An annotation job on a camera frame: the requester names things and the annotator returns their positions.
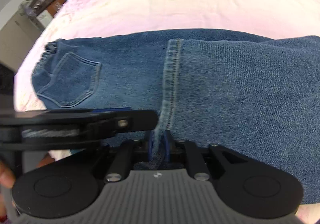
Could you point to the person's hand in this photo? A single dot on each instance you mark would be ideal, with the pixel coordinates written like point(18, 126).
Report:
point(7, 177)

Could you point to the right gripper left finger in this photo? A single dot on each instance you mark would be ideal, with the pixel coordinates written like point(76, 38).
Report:
point(126, 152)

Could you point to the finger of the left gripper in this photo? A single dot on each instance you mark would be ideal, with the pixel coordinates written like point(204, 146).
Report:
point(62, 129)

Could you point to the pink floral bed duvet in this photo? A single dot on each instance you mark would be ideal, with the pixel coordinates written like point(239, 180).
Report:
point(274, 19)

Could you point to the beige wardrobe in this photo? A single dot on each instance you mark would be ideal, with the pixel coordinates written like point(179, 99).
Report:
point(17, 38)

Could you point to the blue denim jeans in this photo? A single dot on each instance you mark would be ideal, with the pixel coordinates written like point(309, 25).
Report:
point(252, 94)

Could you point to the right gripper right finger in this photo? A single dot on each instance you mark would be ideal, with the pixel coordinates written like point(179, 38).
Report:
point(202, 164)

